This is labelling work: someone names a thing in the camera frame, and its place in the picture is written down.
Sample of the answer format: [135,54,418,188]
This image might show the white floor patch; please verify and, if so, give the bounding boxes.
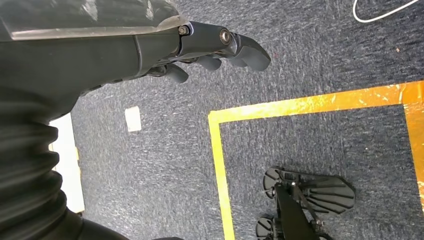
[124,105,143,133]

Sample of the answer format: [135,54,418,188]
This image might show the white upright panel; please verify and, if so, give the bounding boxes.
[48,112,86,215]

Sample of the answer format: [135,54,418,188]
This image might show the yellow floor tape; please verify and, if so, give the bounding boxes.
[207,80,424,240]

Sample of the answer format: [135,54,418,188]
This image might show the white floor cable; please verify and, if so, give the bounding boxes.
[352,0,421,24]

